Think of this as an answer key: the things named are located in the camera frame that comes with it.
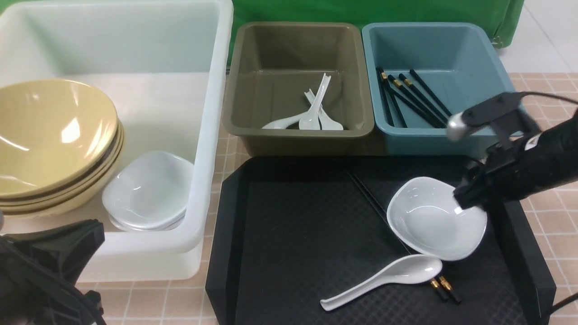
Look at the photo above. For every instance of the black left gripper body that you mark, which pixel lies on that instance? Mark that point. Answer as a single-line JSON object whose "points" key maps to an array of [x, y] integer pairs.
{"points": [[39, 272]]}

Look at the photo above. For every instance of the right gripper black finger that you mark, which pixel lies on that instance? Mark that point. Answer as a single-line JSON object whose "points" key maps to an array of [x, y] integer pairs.
{"points": [[470, 193]]}

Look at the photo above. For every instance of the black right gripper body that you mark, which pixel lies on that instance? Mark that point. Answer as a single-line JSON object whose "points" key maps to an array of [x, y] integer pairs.
{"points": [[510, 174]]}

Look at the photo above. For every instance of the white square sauce dish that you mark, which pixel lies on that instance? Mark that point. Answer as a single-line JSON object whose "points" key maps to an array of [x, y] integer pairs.
{"points": [[425, 216]]}

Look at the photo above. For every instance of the white ceramic soup spoon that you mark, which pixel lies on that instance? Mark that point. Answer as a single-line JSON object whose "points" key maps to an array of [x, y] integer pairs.
{"points": [[408, 270]]}

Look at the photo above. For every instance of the black chopstick gold band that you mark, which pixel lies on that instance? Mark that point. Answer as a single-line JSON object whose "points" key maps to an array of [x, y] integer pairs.
{"points": [[375, 203], [443, 288]]}

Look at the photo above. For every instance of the large yellow noodle bowl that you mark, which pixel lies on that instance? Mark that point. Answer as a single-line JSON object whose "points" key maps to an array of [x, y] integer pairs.
{"points": [[52, 131]]}

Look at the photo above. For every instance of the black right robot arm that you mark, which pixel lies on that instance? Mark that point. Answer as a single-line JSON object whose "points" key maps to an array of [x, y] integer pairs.
{"points": [[562, 149]]}

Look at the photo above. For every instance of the bottom stacked yellow bowl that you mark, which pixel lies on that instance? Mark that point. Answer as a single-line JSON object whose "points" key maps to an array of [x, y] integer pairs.
{"points": [[77, 200]]}

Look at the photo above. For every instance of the stacked yellow bowl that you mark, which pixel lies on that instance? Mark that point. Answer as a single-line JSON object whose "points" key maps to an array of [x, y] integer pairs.
{"points": [[41, 205], [77, 185], [77, 200]]}

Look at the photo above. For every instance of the middle stacked yellow bowl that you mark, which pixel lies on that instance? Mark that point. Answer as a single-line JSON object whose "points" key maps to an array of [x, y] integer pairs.
{"points": [[41, 205]]}

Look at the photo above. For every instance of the top stacked yellow bowl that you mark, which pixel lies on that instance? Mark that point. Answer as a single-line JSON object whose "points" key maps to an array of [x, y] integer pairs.
{"points": [[77, 185]]}

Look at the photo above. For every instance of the bottom stacked white dish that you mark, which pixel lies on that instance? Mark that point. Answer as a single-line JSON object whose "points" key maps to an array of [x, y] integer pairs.
{"points": [[165, 226]]}

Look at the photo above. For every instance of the stacked white dish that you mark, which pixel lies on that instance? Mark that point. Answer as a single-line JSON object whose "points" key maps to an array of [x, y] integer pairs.
{"points": [[165, 226], [152, 189]]}

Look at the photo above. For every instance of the teal blue plastic bin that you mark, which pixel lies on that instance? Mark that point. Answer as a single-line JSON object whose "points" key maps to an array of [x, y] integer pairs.
{"points": [[455, 60]]}

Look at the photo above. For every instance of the top stacked white dish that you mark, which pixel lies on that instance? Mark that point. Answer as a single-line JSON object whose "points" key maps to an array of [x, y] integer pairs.
{"points": [[152, 189]]}

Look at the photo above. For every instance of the white spoon in bin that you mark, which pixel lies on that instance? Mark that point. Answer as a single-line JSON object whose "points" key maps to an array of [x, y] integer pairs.
{"points": [[310, 120], [326, 122], [285, 123]]}

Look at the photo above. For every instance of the black plastic serving tray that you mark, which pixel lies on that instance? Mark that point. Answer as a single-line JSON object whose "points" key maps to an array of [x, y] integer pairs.
{"points": [[292, 231]]}

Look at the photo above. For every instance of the olive green plastic bin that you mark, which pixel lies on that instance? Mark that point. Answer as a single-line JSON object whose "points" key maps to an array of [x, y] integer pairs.
{"points": [[274, 64]]}

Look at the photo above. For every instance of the large white plastic tub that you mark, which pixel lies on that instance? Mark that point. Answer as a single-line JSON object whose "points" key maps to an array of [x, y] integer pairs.
{"points": [[163, 64]]}

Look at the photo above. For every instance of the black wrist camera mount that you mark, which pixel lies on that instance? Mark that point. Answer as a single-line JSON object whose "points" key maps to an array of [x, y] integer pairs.
{"points": [[501, 113]]}

